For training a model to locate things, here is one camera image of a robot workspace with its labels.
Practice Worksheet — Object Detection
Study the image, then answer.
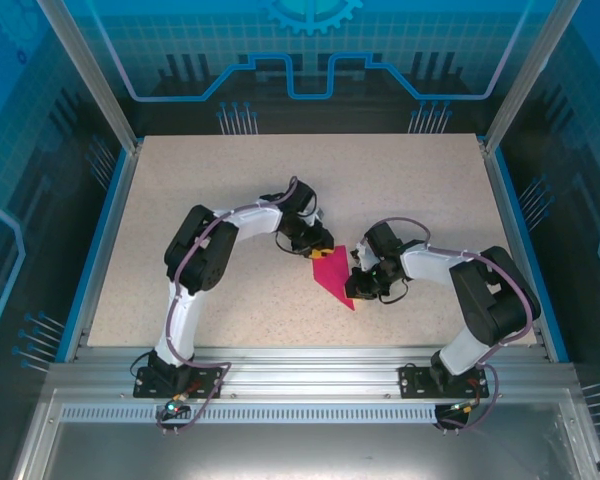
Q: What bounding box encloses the dark printed panel with gear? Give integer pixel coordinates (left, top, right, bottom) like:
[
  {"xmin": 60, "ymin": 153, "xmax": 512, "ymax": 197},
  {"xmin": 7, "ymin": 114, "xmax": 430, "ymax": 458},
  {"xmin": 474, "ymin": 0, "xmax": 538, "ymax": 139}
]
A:
[{"xmin": 37, "ymin": 0, "xmax": 589, "ymax": 137}]

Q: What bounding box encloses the wide aluminium base rail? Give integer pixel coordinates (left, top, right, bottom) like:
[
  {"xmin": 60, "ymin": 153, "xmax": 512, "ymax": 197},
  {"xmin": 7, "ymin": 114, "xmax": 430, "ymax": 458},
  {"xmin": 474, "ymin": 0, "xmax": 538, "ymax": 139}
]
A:
[{"xmin": 47, "ymin": 344, "xmax": 579, "ymax": 401}]

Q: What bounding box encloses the blue table edge strip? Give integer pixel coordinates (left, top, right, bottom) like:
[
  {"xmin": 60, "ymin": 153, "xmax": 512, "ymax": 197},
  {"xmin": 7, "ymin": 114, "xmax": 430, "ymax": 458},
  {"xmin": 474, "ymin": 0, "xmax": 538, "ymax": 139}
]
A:
[
  {"xmin": 494, "ymin": 147, "xmax": 572, "ymax": 364},
  {"xmin": 62, "ymin": 147, "xmax": 131, "ymax": 364}
]

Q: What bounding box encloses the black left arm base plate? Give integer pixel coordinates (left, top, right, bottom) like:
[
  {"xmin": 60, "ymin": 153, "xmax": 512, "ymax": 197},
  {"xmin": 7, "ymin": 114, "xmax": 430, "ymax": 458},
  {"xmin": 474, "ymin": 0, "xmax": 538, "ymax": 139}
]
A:
[{"xmin": 132, "ymin": 364, "xmax": 229, "ymax": 400}]

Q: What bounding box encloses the slotted grey cable duct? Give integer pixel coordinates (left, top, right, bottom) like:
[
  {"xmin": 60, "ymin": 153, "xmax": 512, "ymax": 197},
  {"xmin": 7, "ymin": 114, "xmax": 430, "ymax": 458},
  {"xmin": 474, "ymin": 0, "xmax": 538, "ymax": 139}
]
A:
[{"xmin": 59, "ymin": 405, "xmax": 551, "ymax": 425}]

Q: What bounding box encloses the aluminium side rail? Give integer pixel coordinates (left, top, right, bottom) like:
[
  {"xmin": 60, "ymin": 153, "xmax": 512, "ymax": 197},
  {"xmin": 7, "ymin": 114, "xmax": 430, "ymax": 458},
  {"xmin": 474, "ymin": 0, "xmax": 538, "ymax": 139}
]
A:
[
  {"xmin": 479, "ymin": 137, "xmax": 556, "ymax": 364},
  {"xmin": 74, "ymin": 137, "xmax": 146, "ymax": 364}
]

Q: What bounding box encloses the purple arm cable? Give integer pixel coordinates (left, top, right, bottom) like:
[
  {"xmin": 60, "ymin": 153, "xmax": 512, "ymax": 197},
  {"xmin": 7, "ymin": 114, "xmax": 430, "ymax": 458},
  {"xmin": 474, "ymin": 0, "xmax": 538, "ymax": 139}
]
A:
[
  {"xmin": 167, "ymin": 174, "xmax": 231, "ymax": 436},
  {"xmin": 379, "ymin": 215, "xmax": 541, "ymax": 434}
]

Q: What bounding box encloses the blue printed side panel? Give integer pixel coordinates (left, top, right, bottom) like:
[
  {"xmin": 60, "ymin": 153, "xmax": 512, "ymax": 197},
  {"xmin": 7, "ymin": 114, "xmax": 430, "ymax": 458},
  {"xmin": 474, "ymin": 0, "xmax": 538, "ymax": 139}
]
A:
[
  {"xmin": 0, "ymin": 0, "xmax": 131, "ymax": 480},
  {"xmin": 499, "ymin": 0, "xmax": 600, "ymax": 480}
]

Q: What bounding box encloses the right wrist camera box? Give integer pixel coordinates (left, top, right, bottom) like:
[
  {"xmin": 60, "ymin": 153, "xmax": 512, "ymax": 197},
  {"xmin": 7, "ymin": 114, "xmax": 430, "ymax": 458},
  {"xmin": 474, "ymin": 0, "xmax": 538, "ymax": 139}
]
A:
[{"xmin": 349, "ymin": 240, "xmax": 374, "ymax": 274}]

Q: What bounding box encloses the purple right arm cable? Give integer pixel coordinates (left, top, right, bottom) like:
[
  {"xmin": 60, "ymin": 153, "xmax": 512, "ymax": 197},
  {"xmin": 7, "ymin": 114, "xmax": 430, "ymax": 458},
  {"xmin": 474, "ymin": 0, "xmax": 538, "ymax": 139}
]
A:
[{"xmin": 379, "ymin": 215, "xmax": 541, "ymax": 434}]

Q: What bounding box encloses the cable connector with LED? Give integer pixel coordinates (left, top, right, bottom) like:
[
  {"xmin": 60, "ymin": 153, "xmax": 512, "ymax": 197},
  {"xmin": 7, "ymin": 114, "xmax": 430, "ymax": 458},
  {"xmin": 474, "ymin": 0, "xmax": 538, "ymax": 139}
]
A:
[
  {"xmin": 449, "ymin": 398, "xmax": 481, "ymax": 416},
  {"xmin": 162, "ymin": 397, "xmax": 191, "ymax": 420}
]

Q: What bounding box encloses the shiny metal sheet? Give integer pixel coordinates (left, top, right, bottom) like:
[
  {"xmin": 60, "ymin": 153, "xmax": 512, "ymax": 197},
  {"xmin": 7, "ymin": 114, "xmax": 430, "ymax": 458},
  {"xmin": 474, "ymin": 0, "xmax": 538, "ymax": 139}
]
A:
[{"xmin": 9, "ymin": 387, "xmax": 600, "ymax": 480}]

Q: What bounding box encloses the aluminium frame post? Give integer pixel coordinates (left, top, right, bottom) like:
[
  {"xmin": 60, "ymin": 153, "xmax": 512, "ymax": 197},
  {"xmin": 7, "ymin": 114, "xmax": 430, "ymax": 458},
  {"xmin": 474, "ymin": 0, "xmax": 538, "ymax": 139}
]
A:
[
  {"xmin": 35, "ymin": 0, "xmax": 144, "ymax": 154},
  {"xmin": 482, "ymin": 0, "xmax": 589, "ymax": 154}
]

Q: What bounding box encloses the pink paper sheet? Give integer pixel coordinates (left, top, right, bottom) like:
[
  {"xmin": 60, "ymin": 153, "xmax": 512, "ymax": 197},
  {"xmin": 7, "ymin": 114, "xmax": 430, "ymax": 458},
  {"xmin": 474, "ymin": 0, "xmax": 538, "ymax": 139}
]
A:
[{"xmin": 311, "ymin": 244, "xmax": 357, "ymax": 312}]

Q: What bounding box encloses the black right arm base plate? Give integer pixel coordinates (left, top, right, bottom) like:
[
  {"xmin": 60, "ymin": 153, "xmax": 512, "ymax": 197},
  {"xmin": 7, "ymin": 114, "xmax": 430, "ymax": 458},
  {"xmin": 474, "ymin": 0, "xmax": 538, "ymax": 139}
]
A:
[{"xmin": 398, "ymin": 363, "xmax": 491, "ymax": 400}]

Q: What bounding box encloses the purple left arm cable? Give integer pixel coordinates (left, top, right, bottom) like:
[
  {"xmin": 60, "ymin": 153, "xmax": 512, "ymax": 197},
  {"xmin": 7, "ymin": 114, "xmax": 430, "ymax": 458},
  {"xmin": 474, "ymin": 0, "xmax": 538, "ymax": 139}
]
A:
[{"xmin": 167, "ymin": 174, "xmax": 231, "ymax": 436}]

